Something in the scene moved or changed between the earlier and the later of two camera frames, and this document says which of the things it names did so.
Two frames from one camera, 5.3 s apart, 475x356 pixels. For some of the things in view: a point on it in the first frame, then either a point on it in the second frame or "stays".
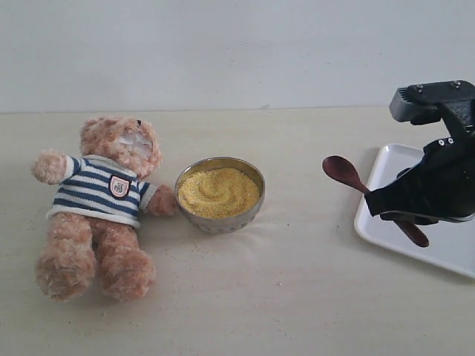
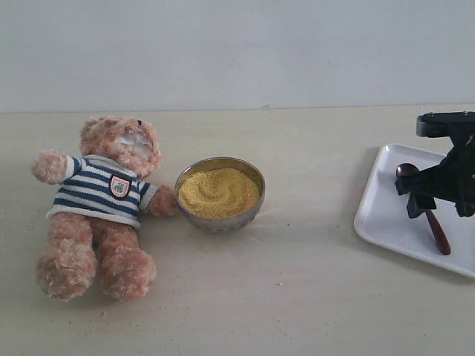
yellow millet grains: x=218 y=192 stays
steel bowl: x=217 y=226 stays
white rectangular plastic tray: x=451 y=245 stays
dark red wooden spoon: x=340 y=170 → x=407 y=170
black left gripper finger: x=413 y=190 → x=435 y=181
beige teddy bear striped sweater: x=96 y=212 stays
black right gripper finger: x=422 y=218 → x=418 y=203
